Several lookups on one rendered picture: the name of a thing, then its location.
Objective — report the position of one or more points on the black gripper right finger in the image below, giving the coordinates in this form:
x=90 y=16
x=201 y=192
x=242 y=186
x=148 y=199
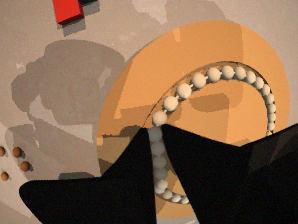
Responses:
x=216 y=176

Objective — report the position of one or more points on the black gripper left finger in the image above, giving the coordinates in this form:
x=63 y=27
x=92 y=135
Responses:
x=123 y=195

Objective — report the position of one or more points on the orange round bead board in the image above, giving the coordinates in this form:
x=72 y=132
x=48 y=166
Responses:
x=231 y=111

